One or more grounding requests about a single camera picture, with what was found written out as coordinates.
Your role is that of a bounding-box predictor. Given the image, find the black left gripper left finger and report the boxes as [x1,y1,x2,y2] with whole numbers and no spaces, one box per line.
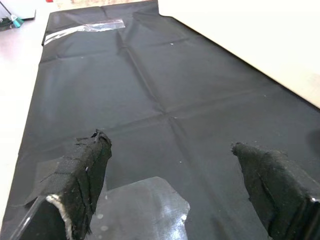
[12,128,113,240]

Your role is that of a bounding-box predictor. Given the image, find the black tablecloth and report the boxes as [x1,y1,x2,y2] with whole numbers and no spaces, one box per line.
[0,0,320,240]

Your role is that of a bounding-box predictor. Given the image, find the white cabinet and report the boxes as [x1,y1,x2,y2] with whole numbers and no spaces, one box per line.
[0,0,37,21]

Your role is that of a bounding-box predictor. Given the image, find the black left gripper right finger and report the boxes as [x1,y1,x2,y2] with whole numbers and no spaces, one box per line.
[231,141,320,240]

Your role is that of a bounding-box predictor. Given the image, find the clear tape strip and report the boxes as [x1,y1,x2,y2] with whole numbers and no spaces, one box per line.
[44,18,126,46]

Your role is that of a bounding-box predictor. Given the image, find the mop with green head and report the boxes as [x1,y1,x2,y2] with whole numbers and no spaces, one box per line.
[0,13,25,32]

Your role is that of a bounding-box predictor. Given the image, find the clear tape cross patch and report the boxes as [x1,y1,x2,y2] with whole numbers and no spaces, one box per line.
[89,176,191,240]

